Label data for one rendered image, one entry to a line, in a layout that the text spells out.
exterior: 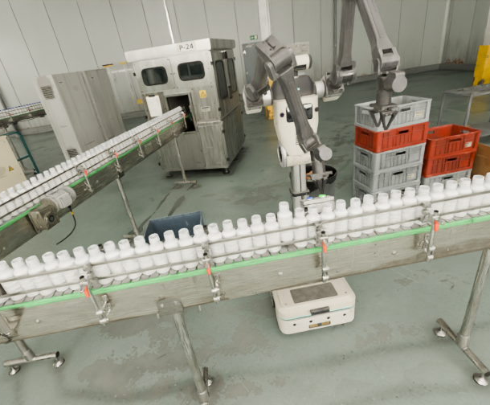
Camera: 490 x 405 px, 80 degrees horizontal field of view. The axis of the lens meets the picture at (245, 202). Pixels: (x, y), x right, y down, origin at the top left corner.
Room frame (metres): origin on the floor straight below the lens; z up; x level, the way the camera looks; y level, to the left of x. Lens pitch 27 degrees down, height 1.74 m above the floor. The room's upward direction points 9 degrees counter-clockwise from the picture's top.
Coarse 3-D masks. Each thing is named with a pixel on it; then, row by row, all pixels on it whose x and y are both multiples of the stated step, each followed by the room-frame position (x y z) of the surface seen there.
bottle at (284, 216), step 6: (282, 204) 1.04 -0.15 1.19; (282, 210) 1.01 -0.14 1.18; (288, 210) 1.02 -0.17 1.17; (282, 216) 1.00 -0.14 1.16; (288, 216) 1.00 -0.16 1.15; (282, 222) 1.00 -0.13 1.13; (288, 222) 1.00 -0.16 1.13; (282, 234) 1.00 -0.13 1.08; (288, 234) 0.99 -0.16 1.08; (282, 240) 1.00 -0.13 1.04; (288, 240) 0.99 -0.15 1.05
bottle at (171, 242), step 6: (168, 234) 1.01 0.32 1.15; (168, 240) 0.98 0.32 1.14; (174, 240) 0.99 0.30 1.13; (168, 246) 0.97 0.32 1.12; (174, 246) 0.97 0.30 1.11; (168, 252) 0.97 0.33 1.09; (174, 252) 0.97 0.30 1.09; (180, 252) 0.98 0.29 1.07; (168, 258) 0.98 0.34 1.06; (174, 258) 0.97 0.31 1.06; (180, 258) 0.98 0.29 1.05
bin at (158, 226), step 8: (168, 216) 1.56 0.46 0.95; (176, 216) 1.56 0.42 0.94; (184, 216) 1.56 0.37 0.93; (192, 216) 1.56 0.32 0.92; (200, 216) 1.50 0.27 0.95; (152, 224) 1.55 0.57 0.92; (160, 224) 1.55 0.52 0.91; (168, 224) 1.55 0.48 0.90; (176, 224) 1.56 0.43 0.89; (184, 224) 1.56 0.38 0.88; (192, 224) 1.56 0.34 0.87; (200, 224) 1.40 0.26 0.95; (152, 232) 1.51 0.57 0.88; (160, 232) 1.55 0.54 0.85; (176, 232) 1.56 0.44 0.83; (192, 232) 1.56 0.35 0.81; (160, 240) 1.55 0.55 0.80
